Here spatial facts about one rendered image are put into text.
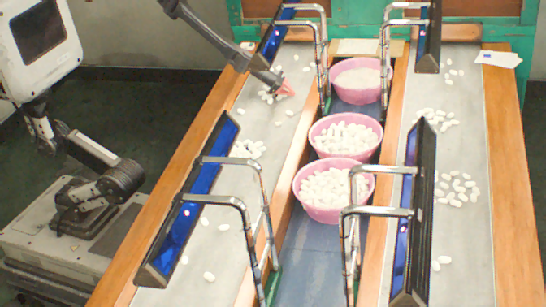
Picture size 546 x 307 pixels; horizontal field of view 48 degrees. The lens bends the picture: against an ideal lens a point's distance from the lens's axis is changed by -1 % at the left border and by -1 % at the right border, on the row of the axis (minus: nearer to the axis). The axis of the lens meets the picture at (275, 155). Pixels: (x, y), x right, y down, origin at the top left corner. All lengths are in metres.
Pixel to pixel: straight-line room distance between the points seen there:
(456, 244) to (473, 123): 0.62
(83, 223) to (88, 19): 2.22
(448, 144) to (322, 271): 0.68
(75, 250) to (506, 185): 1.56
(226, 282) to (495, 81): 1.36
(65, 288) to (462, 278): 1.50
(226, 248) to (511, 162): 0.96
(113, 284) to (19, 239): 0.85
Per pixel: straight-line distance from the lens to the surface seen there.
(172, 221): 1.47
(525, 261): 1.81
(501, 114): 2.37
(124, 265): 1.90
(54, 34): 2.14
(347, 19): 2.85
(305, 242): 1.96
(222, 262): 1.85
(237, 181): 2.13
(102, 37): 4.46
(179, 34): 4.17
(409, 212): 1.39
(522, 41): 2.88
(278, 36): 2.27
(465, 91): 2.54
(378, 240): 1.83
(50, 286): 2.60
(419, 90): 2.54
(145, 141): 3.82
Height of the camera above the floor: 2.05
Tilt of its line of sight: 36 degrees down
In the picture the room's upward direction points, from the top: 8 degrees counter-clockwise
